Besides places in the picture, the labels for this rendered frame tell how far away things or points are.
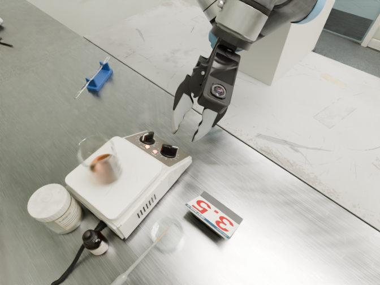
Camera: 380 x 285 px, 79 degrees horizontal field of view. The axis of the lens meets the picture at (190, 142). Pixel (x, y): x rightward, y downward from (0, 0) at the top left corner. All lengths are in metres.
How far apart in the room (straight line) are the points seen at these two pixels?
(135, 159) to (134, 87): 0.32
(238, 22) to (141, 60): 0.47
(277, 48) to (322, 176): 0.33
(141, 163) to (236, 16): 0.27
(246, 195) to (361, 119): 0.38
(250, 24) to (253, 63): 0.33
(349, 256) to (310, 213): 0.08
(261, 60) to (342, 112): 0.25
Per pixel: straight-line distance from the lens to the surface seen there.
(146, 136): 0.47
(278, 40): 0.66
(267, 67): 0.70
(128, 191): 0.38
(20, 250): 0.52
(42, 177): 0.57
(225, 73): 0.38
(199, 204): 0.43
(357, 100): 0.78
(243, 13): 0.39
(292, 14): 0.49
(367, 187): 0.59
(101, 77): 0.75
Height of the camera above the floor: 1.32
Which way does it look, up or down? 52 degrees down
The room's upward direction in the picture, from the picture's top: straight up
